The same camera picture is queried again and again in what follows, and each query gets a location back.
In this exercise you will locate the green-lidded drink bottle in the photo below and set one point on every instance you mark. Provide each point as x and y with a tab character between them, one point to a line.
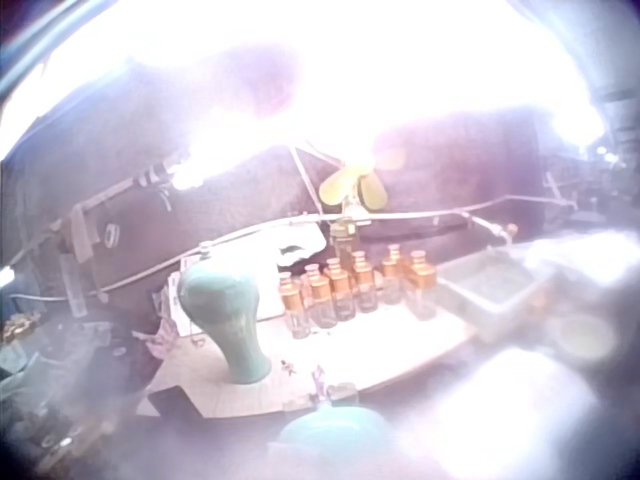
344	242

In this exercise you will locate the group of orange-capped glass bottles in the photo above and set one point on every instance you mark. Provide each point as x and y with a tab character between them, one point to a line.
350	295

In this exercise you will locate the tall green ceramic vase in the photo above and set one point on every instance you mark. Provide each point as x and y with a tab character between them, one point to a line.
235	325

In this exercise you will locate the grey plastic tray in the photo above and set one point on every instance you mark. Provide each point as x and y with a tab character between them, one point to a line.
492	287

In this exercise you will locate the round green ceramic vase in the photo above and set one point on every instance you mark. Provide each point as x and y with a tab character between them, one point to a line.
325	435

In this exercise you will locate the cluttered side table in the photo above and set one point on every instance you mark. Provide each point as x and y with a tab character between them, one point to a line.
55	380

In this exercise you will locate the white metal rail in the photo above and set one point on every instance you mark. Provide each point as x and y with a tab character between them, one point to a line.
300	222

